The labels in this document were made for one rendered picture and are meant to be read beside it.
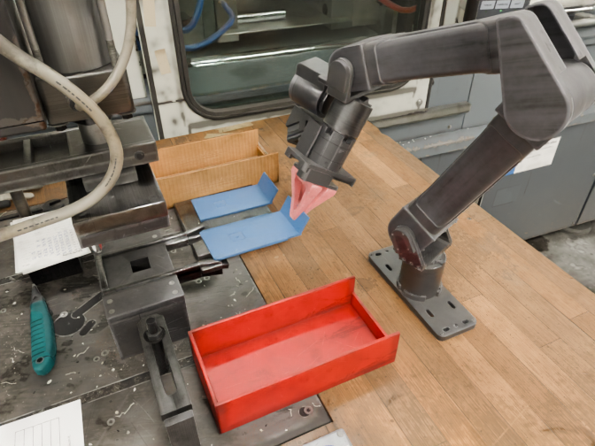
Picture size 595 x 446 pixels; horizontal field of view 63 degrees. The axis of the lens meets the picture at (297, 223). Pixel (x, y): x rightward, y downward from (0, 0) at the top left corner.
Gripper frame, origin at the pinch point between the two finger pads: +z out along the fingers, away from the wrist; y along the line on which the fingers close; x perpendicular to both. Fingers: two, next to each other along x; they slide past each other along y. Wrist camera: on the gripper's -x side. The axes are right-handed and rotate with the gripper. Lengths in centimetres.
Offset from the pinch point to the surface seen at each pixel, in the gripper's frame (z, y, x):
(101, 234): 4.8, 29.7, 7.9
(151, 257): 13.0, 18.3, -2.4
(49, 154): 1.5, 35.1, -3.1
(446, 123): -22, -82, -54
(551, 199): -15, -159, -49
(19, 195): 20.0, 33.2, -27.5
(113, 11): -11, 21, -63
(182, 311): 15.1, 15.4, 7.0
